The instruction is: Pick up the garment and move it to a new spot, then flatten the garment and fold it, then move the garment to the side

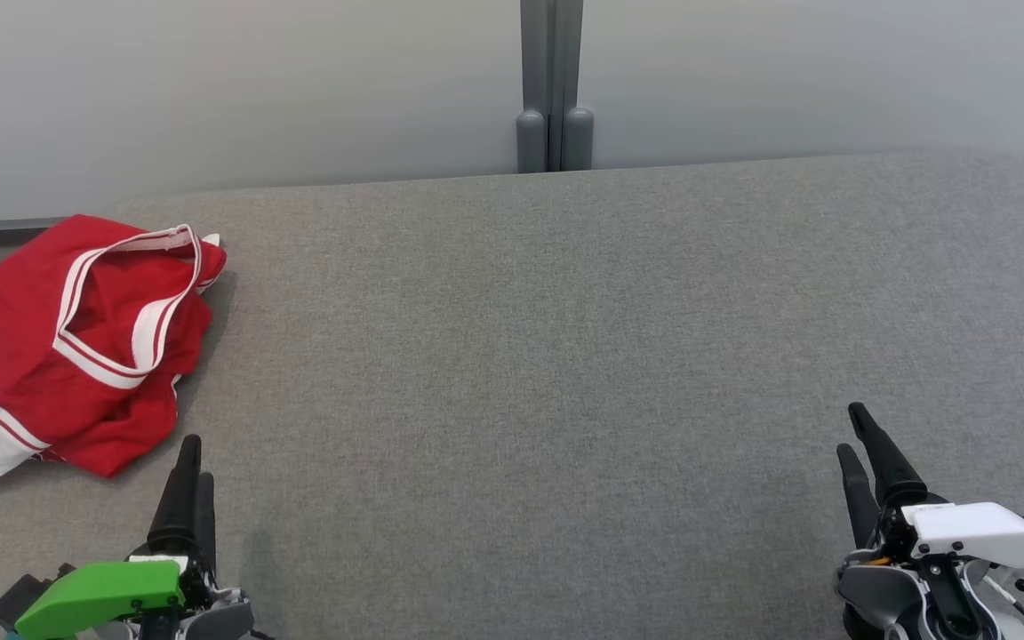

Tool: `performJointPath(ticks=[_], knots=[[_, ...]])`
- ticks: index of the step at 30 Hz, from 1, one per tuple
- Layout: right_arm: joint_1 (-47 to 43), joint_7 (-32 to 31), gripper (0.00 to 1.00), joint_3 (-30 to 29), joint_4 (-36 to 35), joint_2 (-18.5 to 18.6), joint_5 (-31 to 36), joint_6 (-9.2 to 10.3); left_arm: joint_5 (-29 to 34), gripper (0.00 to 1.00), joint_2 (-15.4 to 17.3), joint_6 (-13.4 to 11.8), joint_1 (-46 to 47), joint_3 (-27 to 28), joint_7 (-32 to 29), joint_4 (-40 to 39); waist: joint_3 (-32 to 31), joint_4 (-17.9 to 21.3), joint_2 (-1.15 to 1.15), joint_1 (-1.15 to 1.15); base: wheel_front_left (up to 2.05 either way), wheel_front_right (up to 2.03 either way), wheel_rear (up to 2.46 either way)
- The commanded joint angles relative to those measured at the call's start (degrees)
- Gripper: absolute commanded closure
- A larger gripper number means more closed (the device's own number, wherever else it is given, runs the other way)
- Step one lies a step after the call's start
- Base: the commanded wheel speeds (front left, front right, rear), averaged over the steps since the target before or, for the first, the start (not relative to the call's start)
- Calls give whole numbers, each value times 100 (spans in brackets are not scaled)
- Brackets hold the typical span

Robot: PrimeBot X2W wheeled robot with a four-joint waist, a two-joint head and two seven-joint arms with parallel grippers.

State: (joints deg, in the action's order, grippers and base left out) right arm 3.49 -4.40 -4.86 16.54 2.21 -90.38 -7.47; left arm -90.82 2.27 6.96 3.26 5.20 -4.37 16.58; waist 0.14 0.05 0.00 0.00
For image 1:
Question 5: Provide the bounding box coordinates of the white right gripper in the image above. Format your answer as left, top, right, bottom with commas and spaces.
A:
836, 403, 1024, 636

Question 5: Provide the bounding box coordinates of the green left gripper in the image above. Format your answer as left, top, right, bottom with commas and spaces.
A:
14, 434, 221, 640

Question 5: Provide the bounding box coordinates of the red jersey with white trim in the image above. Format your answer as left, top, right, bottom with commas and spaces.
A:
0, 213, 228, 499

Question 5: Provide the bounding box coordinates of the grey fabric sofa cushion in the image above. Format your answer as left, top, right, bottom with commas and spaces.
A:
0, 149, 1024, 640

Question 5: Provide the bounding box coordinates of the grey partition post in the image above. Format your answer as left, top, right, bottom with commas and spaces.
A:
516, 0, 595, 174

